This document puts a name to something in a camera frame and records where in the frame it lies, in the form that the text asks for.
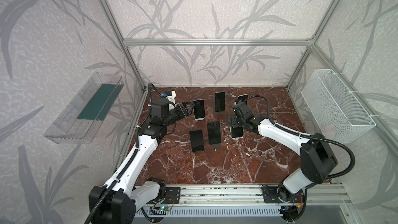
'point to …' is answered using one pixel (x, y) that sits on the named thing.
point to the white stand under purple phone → (199, 118)
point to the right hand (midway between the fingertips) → (235, 113)
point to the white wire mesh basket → (339, 115)
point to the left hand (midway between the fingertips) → (192, 102)
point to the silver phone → (242, 97)
